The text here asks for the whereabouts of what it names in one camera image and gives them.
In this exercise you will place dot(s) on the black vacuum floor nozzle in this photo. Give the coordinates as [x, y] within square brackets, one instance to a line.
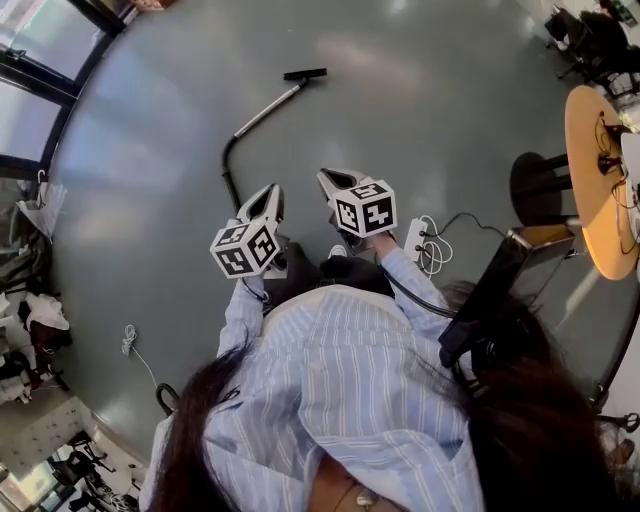
[305, 74]

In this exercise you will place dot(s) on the round wooden table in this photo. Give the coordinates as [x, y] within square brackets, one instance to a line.
[585, 200]

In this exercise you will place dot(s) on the black tripod stands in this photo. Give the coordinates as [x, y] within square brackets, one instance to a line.
[85, 470]

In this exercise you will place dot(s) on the person's dark trousers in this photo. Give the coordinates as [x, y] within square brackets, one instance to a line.
[350, 272]

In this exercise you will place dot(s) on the person's left forearm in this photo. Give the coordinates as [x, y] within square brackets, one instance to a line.
[242, 315]

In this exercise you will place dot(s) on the black framed window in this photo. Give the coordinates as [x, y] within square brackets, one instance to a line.
[50, 60]

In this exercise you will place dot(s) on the white power strip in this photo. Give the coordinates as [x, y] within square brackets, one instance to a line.
[415, 237]

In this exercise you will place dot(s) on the white device on table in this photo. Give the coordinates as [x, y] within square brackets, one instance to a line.
[631, 165]

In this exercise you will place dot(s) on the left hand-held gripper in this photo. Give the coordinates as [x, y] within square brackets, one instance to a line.
[245, 250]

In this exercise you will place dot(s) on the white cloth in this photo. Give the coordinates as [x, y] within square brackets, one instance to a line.
[47, 310]

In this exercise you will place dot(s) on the person's right canvas shoe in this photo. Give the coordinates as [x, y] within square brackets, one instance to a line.
[338, 251]

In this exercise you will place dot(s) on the transparent umbrella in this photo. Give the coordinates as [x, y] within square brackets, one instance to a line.
[42, 205]

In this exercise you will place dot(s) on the person's right forearm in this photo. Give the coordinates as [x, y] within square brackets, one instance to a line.
[410, 280]

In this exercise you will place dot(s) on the black office chair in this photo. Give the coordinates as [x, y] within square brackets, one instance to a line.
[600, 45]

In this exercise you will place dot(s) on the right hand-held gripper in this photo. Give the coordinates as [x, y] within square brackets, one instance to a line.
[365, 210]

